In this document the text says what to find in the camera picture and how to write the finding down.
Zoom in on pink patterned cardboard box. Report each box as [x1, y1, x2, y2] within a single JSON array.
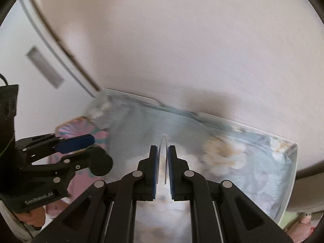
[[48, 116, 110, 219]]

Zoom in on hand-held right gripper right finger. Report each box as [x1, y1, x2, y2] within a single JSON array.
[[168, 145, 294, 243]]

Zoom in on blue floral cloth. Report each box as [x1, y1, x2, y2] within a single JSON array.
[[83, 94, 296, 243]]

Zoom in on white door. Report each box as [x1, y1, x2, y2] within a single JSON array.
[[0, 0, 102, 137]]

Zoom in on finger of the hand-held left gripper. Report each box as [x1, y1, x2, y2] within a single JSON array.
[[16, 134, 96, 163], [30, 145, 113, 196]]

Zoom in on recessed door handle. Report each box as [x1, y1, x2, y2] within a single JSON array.
[[25, 46, 65, 90]]

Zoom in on grey cushion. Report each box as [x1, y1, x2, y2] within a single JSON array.
[[286, 175, 324, 213]]

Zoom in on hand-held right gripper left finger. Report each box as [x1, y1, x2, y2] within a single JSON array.
[[32, 145, 159, 243]]

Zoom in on pink plush toy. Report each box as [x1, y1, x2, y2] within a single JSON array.
[[285, 211, 315, 242]]

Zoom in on person's left hand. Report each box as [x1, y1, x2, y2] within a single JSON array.
[[15, 206, 47, 229]]

